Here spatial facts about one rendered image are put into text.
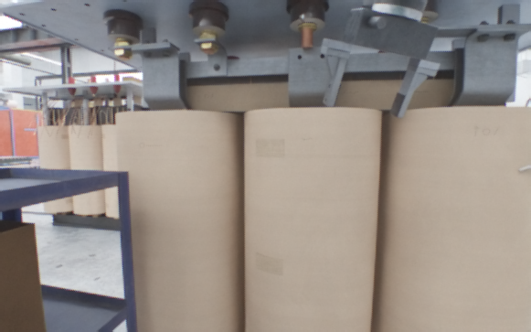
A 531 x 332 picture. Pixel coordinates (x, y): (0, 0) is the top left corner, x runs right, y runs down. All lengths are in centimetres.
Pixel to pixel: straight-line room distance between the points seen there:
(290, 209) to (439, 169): 39
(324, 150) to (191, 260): 50
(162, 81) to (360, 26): 60
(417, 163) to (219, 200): 56
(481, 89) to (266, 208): 63
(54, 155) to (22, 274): 293
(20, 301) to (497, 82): 117
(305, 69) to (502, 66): 48
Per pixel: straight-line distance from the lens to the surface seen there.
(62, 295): 108
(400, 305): 93
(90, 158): 330
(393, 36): 49
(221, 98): 90
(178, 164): 81
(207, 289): 92
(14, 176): 111
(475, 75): 86
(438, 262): 85
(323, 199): 73
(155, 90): 89
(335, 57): 47
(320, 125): 71
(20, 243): 72
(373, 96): 87
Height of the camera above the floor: 99
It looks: 5 degrees down
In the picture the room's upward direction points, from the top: straight up
